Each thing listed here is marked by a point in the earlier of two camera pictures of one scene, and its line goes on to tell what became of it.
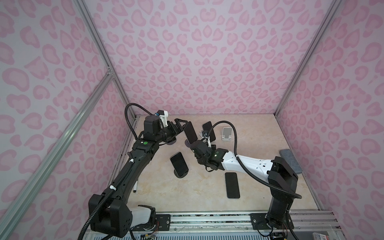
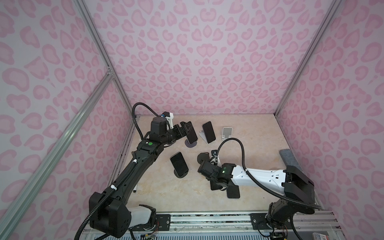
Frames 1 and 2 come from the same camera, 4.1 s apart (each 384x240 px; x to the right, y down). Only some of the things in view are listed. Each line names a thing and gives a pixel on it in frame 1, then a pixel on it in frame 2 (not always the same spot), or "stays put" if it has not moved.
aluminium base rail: (319, 225) stays put
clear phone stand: (227, 134) stays put
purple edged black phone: (232, 185) stays put
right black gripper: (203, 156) to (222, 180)
